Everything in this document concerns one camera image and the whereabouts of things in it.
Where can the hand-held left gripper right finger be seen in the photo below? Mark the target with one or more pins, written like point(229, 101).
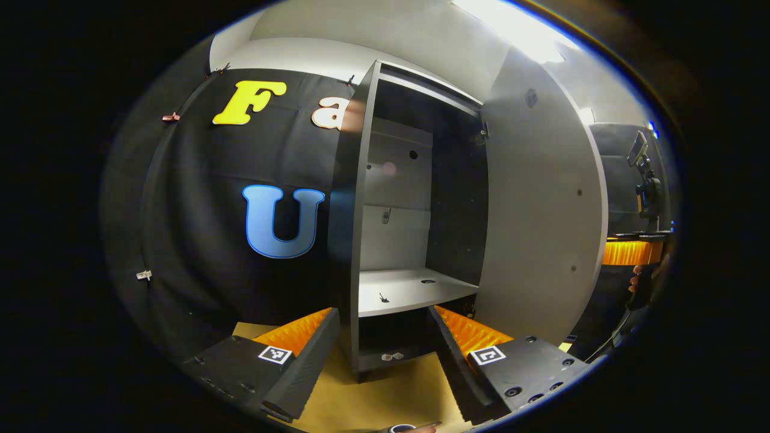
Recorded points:
point(457, 367)

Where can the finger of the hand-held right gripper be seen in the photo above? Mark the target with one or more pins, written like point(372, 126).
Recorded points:
point(631, 252)

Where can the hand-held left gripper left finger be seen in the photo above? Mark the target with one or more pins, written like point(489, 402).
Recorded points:
point(310, 367)

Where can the dark grey cabinet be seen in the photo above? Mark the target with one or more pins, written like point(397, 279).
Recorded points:
point(346, 240)

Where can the white cabinet shelf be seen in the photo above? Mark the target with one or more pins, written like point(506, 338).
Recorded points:
point(409, 288)

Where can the metal door hinge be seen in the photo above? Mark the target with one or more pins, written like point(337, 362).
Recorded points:
point(483, 135)

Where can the black backdrop cloth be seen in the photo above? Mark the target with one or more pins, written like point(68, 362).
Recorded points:
point(198, 198)
point(619, 180)

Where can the mounted phone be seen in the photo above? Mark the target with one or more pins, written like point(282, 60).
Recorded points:
point(637, 148)

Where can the small ceiling light panel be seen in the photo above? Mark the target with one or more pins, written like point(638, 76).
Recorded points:
point(588, 115)

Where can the white clip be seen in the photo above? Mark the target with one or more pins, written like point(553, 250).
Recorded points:
point(144, 275)

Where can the large ceiling light panel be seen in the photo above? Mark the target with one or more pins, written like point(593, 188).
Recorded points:
point(517, 30)

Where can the pink clip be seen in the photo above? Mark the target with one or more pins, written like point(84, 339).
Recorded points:
point(171, 116)

